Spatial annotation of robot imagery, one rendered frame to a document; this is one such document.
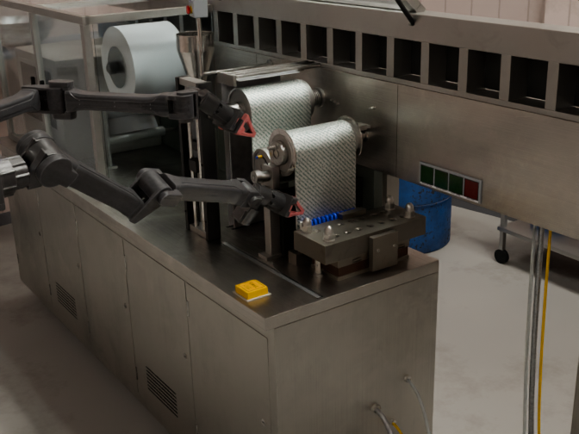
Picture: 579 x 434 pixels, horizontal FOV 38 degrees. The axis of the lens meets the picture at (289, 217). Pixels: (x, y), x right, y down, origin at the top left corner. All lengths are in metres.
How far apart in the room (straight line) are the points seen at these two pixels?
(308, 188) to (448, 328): 1.79
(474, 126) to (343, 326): 0.69
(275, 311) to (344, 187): 0.54
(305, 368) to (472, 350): 1.68
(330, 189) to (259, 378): 0.63
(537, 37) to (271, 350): 1.10
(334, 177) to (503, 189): 0.56
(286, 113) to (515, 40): 0.85
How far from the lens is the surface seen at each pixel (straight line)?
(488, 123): 2.35
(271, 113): 2.72
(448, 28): 2.42
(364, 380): 2.63
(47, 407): 3.74
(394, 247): 2.56
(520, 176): 2.30
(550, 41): 2.19
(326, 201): 2.62
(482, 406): 3.61
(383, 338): 2.61
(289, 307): 2.34
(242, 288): 2.41
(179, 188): 2.13
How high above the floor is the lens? 1.94
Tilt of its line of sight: 20 degrees down
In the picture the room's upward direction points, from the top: 2 degrees counter-clockwise
